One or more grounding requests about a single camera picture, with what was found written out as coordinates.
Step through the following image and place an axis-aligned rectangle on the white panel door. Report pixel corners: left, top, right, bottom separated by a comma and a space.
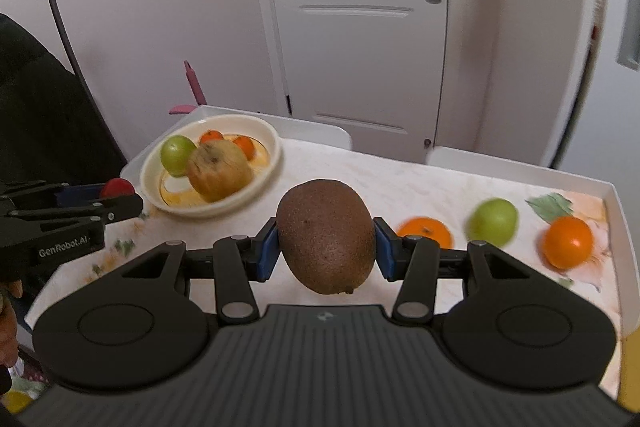
245, 0, 481, 165

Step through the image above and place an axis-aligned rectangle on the large green apple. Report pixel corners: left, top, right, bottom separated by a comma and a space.
160, 135, 198, 178

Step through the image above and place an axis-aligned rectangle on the pink plastic rack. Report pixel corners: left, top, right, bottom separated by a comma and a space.
169, 60, 208, 116

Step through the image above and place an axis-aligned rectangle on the oval red cherry tomato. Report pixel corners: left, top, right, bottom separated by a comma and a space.
100, 178, 136, 198

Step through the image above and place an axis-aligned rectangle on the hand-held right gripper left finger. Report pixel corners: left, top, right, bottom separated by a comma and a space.
120, 218, 278, 324

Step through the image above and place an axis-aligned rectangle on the yellow stool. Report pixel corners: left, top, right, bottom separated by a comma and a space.
616, 322, 640, 414

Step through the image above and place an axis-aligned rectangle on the person's left hand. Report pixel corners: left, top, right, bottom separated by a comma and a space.
0, 279, 24, 370

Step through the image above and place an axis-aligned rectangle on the brown kiwi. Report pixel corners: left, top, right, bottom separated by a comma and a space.
276, 179, 377, 295

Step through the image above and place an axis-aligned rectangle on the cream plate with cartoon print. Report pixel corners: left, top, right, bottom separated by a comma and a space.
139, 115, 282, 219

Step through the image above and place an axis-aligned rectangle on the wrinkled red yellow apple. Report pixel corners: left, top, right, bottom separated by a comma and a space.
186, 139, 254, 202

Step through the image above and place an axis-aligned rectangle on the dark cloth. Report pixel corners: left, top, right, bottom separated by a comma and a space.
0, 14, 128, 195

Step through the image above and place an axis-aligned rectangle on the small green apple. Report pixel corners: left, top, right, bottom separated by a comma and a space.
466, 198, 519, 245

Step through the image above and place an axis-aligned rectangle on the floral tablecloth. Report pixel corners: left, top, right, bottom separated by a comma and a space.
25, 137, 626, 408

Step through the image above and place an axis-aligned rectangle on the black stand pole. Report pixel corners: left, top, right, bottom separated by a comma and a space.
0, 0, 126, 168

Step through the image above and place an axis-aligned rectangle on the white sliding door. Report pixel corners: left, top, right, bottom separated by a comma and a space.
550, 0, 640, 188

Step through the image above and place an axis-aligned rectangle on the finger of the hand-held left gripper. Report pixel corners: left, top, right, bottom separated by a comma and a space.
0, 194, 144, 225
0, 180, 106, 204

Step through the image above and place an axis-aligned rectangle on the white rimmed table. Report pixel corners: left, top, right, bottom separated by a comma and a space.
120, 104, 629, 340

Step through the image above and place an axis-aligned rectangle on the orange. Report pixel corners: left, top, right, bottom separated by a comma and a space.
397, 217, 453, 250
541, 216, 594, 270

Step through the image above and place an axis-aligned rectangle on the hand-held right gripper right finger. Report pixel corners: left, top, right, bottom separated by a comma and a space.
372, 217, 538, 324

